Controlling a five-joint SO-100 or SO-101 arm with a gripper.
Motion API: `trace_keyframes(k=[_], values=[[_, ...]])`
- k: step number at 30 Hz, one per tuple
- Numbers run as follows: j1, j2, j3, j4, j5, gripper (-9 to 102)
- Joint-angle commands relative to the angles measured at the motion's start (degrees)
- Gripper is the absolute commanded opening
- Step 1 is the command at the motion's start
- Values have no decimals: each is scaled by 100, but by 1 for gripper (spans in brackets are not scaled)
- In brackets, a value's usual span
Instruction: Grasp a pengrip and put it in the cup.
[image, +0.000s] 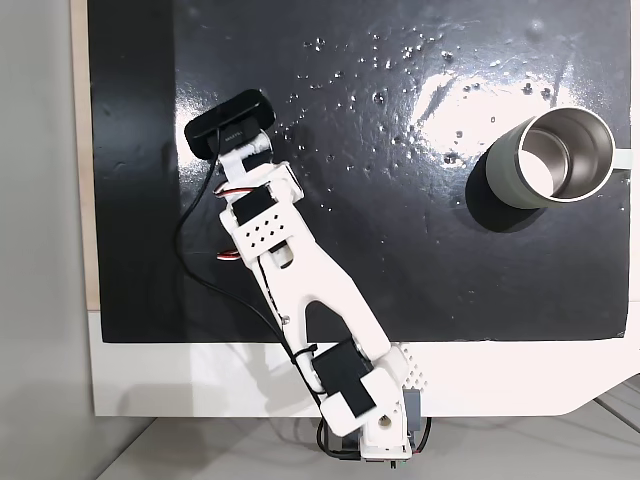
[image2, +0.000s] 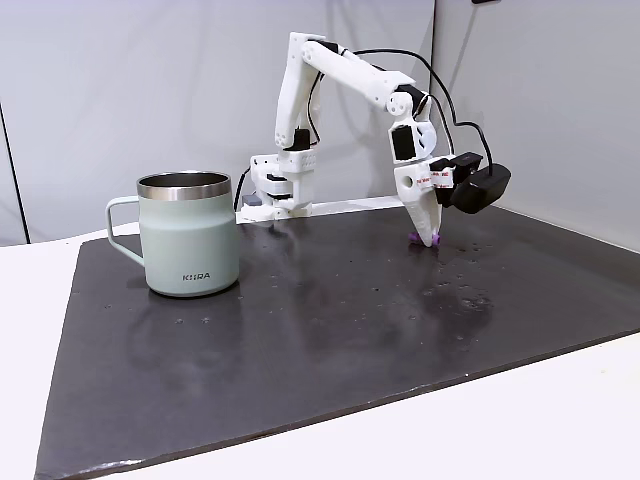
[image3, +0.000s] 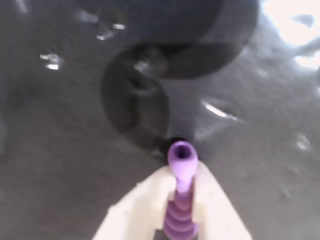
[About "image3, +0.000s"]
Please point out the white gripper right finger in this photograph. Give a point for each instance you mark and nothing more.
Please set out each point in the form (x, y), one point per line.
(220, 210)

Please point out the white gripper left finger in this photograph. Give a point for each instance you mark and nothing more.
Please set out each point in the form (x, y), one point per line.
(135, 207)

